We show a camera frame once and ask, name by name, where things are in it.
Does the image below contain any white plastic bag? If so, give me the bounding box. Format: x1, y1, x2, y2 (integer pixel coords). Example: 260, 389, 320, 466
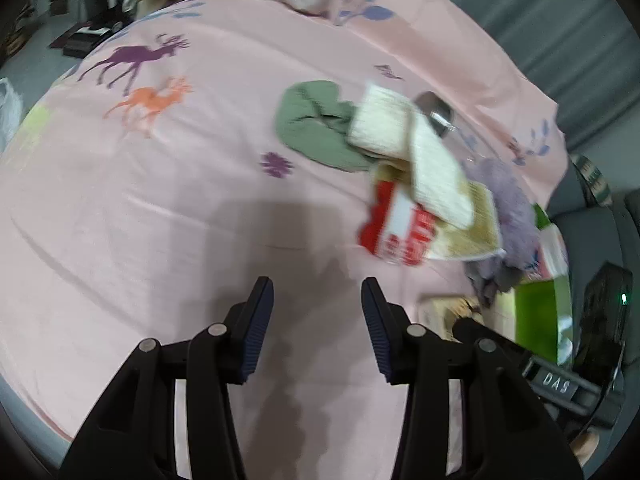
0, 77, 24, 154

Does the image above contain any red and white sock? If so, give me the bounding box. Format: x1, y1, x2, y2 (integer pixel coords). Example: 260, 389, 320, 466
357, 180, 442, 267

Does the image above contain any mauve knitted cloth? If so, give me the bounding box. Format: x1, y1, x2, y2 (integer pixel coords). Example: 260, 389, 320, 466
465, 259, 524, 309

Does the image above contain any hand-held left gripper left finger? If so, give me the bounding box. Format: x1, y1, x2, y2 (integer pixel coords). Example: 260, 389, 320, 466
59, 276, 275, 480

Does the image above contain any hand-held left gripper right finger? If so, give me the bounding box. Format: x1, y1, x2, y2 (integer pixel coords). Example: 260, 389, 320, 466
361, 277, 585, 480

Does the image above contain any small glass jar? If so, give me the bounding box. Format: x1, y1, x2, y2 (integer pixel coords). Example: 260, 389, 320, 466
415, 91, 459, 139

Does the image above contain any yellow tissue packet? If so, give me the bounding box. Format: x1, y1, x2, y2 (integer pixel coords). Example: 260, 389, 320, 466
375, 160, 504, 262

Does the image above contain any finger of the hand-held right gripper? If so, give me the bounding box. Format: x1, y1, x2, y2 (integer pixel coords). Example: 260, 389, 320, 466
452, 318, 531, 362

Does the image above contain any green cardboard box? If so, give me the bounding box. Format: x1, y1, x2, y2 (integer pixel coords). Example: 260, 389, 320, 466
492, 202, 574, 366

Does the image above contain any green cloth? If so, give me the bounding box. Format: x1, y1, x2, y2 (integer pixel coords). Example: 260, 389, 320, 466
276, 81, 377, 174

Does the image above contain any lavender waffle cloth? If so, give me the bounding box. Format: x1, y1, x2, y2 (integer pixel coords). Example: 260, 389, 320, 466
462, 157, 544, 281

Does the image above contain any pink printed bedsheet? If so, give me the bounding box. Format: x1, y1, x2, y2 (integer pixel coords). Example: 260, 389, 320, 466
0, 0, 571, 480

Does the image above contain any grey sofa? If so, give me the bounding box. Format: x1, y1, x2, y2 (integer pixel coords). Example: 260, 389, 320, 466
546, 105, 640, 291

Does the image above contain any person's right hand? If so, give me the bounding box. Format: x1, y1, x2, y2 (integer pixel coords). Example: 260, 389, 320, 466
574, 431, 601, 467

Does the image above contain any striped pillow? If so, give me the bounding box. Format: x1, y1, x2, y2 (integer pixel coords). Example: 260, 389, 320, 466
570, 152, 614, 209

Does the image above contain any cream fleece towel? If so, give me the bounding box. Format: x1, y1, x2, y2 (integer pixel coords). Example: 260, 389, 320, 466
346, 82, 476, 231

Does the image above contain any dark flat box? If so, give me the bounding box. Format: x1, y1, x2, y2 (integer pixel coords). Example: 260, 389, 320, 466
47, 17, 132, 59

